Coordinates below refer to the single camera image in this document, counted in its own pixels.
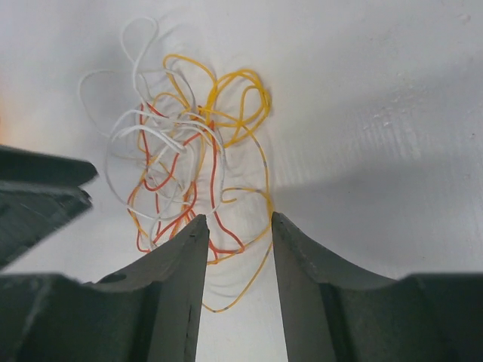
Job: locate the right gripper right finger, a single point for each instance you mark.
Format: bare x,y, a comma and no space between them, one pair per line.
334,310

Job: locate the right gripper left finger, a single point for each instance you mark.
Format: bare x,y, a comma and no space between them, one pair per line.
147,311

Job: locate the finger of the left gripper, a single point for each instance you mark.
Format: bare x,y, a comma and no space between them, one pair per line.
18,165
31,212

